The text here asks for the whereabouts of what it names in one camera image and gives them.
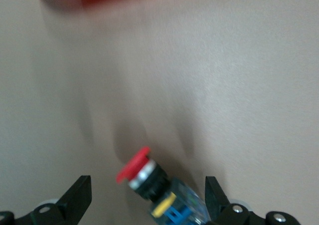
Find red mushroom push button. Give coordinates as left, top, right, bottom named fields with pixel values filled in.
left=116, top=146, right=209, bottom=225

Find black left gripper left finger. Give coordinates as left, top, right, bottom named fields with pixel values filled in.
left=14, top=175, right=92, bottom=225

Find brown table cover sheet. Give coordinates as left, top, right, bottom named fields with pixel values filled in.
left=0, top=0, right=319, bottom=225

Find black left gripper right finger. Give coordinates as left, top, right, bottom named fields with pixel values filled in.
left=204, top=176, right=269, bottom=225

